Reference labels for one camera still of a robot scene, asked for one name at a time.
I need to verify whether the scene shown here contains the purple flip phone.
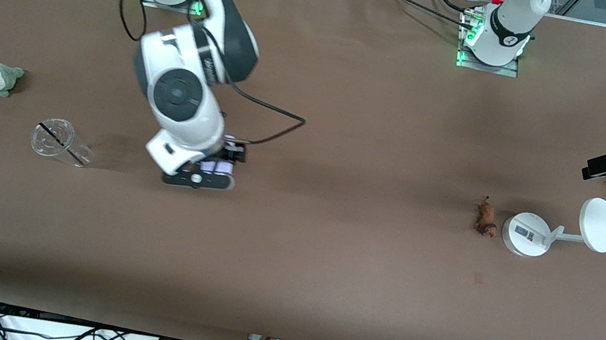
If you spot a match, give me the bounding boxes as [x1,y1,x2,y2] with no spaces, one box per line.
[199,131,240,179]

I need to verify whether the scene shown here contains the brown lion statue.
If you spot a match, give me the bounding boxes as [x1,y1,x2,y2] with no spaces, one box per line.
[472,194,504,240]

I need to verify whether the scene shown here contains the white round stand with disc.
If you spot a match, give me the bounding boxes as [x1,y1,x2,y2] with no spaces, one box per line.
[498,183,606,271]

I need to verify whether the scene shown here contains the black straw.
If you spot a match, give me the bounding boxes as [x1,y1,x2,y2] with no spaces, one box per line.
[33,121,92,167]

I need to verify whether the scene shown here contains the clear plastic cup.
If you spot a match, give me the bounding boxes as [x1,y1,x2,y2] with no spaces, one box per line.
[28,115,98,170]

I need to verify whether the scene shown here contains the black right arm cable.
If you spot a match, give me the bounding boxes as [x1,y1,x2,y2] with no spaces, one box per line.
[100,0,328,155]

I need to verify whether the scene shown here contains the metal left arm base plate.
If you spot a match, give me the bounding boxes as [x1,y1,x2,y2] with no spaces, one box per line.
[453,6,530,79]

